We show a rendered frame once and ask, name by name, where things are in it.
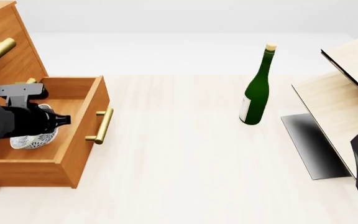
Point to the wooden drawer holding bowl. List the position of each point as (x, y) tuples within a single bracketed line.
[(73, 130)]

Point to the black and white patterned bowl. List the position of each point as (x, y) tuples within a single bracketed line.
[(34, 141)]

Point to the wooden drawer without bowl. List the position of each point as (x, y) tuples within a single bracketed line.
[(17, 67), (3, 25)]

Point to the wooden cabinet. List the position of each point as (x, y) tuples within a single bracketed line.
[(26, 35)]

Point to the pale wooden wine rack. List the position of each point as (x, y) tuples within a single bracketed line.
[(346, 105)]

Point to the green wine bottle with cork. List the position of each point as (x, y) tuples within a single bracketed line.
[(256, 98)]

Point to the small flat plate on stalk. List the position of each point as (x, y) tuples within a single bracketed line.
[(19, 90)]

